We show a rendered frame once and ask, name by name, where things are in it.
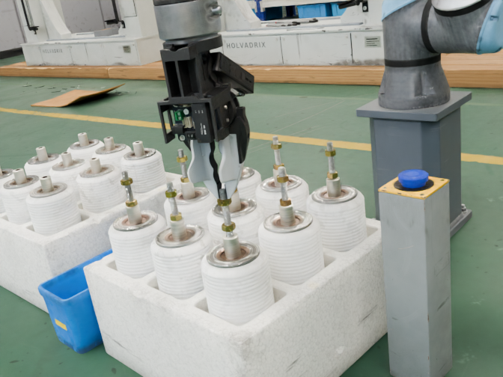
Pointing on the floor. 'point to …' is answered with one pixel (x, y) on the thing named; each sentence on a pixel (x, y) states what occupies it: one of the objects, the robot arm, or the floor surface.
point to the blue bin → (73, 307)
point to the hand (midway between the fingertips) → (224, 186)
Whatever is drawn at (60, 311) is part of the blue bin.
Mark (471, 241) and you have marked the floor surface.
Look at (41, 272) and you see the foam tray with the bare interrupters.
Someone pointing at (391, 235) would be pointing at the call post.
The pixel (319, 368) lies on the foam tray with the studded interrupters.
